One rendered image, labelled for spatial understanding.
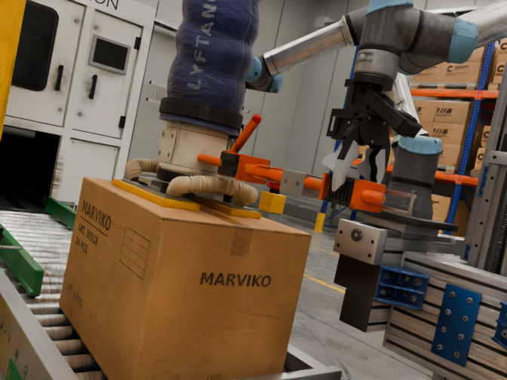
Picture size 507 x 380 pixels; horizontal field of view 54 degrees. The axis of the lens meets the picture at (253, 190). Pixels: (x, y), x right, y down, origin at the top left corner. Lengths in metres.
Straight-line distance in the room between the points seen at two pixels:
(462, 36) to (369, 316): 0.73
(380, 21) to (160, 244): 0.58
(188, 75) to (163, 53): 9.73
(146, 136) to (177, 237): 9.85
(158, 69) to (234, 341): 9.95
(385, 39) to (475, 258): 0.72
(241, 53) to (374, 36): 0.49
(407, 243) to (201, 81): 0.69
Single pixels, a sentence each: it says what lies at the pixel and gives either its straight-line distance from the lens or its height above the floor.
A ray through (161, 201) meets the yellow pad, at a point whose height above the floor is 0.96.
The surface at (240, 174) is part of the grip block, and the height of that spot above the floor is 1.06.
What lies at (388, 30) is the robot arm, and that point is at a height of 1.36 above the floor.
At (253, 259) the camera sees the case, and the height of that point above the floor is 0.88.
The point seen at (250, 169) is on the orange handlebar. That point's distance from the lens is 1.08.
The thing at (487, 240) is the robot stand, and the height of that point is 1.02.
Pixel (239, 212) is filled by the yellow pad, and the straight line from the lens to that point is 1.27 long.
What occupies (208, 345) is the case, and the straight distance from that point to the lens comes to 1.15.
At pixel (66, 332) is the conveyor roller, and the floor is 0.54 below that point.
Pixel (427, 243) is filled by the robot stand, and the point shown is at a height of 0.97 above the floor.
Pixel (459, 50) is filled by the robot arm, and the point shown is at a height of 1.35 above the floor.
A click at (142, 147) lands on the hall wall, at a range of 10.84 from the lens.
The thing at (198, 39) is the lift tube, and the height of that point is 1.37.
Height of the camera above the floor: 1.09
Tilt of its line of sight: 3 degrees down
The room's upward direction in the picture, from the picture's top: 12 degrees clockwise
